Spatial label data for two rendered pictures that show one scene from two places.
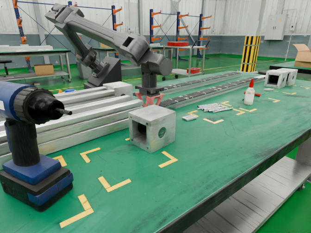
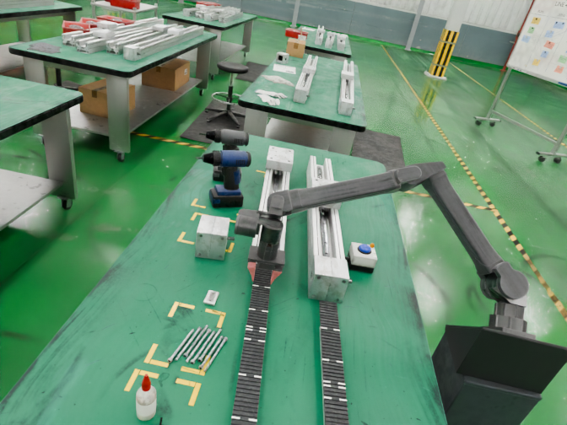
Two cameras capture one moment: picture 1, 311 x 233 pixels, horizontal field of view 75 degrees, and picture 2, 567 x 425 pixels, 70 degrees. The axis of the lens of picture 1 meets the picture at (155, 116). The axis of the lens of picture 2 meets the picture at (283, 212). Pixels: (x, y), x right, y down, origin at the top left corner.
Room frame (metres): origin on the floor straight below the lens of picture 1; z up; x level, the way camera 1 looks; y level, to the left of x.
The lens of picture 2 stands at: (1.32, -0.68, 1.57)
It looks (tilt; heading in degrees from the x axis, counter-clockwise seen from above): 30 degrees down; 128
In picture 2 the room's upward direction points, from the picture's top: 12 degrees clockwise
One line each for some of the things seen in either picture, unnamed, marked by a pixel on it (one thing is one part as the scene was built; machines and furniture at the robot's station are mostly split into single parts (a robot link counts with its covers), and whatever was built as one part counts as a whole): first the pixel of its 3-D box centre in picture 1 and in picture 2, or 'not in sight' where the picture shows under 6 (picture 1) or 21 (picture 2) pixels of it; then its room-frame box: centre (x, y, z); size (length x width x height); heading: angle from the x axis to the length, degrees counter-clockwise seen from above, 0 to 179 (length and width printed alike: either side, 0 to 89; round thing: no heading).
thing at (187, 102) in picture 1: (230, 87); not in sight; (1.15, -0.43, 0.79); 0.96 x 0.04 x 0.03; 131
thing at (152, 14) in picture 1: (182, 36); not in sight; (10.47, -1.32, 1.10); 3.31 x 0.90 x 2.20; 127
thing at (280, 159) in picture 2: not in sight; (279, 161); (0.27, 0.56, 0.87); 0.16 x 0.11 x 0.07; 131
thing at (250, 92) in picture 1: (250, 91); (146, 394); (0.89, -0.43, 0.84); 0.04 x 0.04 x 0.12
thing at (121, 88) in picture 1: (116, 94); (332, 279); (0.88, 0.18, 0.83); 0.12 x 0.09 x 0.10; 41
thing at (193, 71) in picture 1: (184, 61); not in sight; (5.09, -0.71, 0.50); 1.03 x 0.55 x 1.01; 42
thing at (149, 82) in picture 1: (149, 81); (267, 249); (0.75, 0.02, 0.91); 0.10 x 0.07 x 0.07; 42
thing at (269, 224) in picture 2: (149, 64); (269, 230); (0.74, 0.02, 0.98); 0.07 x 0.06 x 0.07; 38
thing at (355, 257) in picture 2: not in sight; (359, 256); (0.86, 0.37, 0.81); 0.10 x 0.08 x 0.06; 41
